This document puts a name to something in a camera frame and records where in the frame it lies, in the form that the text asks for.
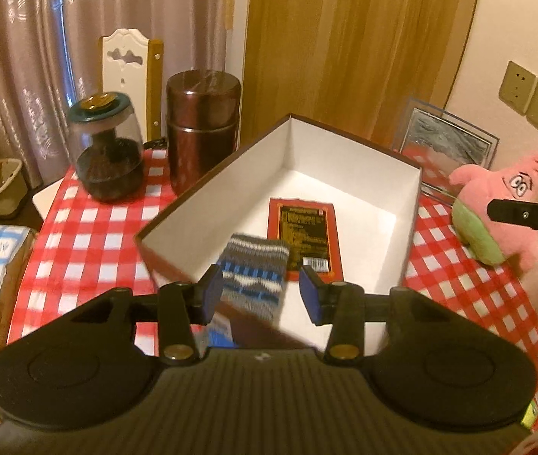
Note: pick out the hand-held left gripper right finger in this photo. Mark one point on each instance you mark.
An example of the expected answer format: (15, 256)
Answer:
(309, 294)

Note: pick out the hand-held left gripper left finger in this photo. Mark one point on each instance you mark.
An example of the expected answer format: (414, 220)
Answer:
(213, 291)

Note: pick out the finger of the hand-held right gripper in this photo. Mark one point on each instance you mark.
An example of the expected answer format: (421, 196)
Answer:
(530, 218)

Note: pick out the grey patterned sock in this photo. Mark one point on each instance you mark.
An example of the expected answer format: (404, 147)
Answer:
(254, 275)

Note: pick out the brown cardboard box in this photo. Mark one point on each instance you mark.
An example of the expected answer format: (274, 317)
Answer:
(345, 185)

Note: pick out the pink starfish plush toy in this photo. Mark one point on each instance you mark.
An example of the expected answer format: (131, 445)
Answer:
(482, 189)

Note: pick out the red flat packet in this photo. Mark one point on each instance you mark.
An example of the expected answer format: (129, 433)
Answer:
(304, 227)

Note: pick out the red checkered tablecloth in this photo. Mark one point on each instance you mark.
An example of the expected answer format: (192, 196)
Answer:
(84, 246)

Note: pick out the brown metal canister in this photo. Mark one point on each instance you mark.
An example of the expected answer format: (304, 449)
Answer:
(202, 128)

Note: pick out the glass jar with green lid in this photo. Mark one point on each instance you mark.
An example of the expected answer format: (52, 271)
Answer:
(107, 161)

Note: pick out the white stool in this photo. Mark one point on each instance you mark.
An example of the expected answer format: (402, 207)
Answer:
(48, 199)

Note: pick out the yellow wooden slat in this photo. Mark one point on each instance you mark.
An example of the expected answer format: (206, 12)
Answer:
(156, 90)

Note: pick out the white chair back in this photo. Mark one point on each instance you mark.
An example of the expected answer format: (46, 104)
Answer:
(124, 76)

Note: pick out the wooden door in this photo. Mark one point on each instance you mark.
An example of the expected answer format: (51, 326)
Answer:
(345, 33)

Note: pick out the beige patterned curtain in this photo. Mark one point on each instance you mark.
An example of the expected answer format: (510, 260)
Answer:
(22, 33)

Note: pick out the glass picture frame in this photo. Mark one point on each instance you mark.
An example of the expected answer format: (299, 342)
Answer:
(444, 137)

